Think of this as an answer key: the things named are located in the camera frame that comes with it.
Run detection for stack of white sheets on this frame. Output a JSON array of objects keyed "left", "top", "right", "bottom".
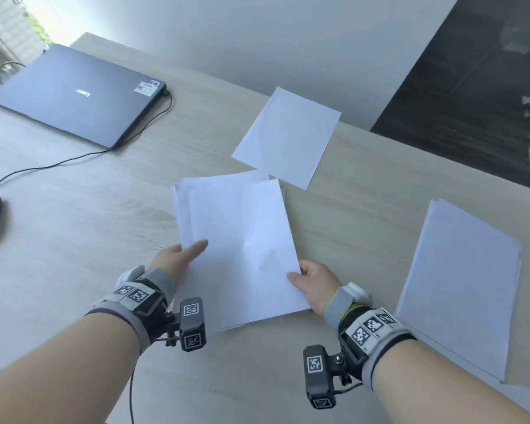
[{"left": 395, "top": 198, "right": 523, "bottom": 383}]

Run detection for person's left hand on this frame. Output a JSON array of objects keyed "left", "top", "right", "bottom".
[{"left": 147, "top": 238, "right": 210, "bottom": 284}]

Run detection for person's left forearm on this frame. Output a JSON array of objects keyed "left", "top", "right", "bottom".
[{"left": 0, "top": 312, "right": 141, "bottom": 424}]

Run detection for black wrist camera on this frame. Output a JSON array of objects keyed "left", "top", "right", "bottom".
[
  {"left": 178, "top": 297, "right": 207, "bottom": 352},
  {"left": 303, "top": 344, "right": 336, "bottom": 410}
]

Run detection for black laptop cable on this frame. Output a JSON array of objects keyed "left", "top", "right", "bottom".
[{"left": 0, "top": 88, "right": 174, "bottom": 195}]

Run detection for thin bundle of white papers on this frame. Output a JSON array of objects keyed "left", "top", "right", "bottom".
[{"left": 173, "top": 170, "right": 311, "bottom": 334}]

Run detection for person's right forearm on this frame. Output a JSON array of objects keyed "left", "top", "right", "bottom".
[{"left": 370, "top": 339, "right": 530, "bottom": 424}]

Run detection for light wooden table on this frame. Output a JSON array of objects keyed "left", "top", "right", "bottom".
[{"left": 0, "top": 32, "right": 530, "bottom": 424}]

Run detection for person's right hand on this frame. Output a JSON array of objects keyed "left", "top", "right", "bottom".
[{"left": 286, "top": 259, "right": 342, "bottom": 317}]

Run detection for grey closed laptop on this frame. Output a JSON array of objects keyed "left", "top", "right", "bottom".
[{"left": 0, "top": 44, "right": 167, "bottom": 150}]

